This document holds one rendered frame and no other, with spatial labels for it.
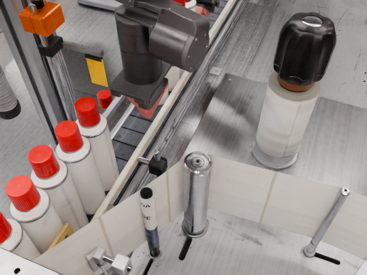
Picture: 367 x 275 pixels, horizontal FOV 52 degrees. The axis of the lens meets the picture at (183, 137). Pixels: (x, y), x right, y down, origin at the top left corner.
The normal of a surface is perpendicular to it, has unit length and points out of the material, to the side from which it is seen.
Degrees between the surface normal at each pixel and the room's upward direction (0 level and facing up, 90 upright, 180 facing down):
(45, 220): 90
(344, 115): 0
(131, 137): 0
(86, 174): 90
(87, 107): 2
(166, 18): 71
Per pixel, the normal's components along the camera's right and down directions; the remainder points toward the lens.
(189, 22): -0.53, 0.40
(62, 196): 0.66, 0.57
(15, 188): 0.03, -0.68
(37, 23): -0.37, 0.70
